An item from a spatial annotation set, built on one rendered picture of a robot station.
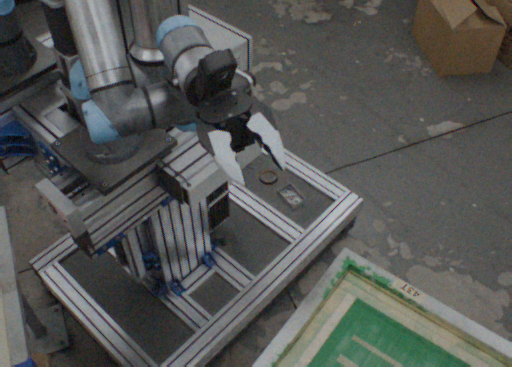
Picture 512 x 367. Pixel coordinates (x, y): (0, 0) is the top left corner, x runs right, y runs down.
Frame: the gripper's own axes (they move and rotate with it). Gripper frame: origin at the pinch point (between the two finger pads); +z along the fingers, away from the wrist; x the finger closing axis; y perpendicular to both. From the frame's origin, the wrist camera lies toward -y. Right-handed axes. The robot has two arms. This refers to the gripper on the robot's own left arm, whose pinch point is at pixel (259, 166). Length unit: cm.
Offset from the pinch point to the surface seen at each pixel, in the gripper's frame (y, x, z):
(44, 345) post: 157, 85, -80
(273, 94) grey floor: 180, -73, -192
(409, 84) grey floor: 191, -157, -168
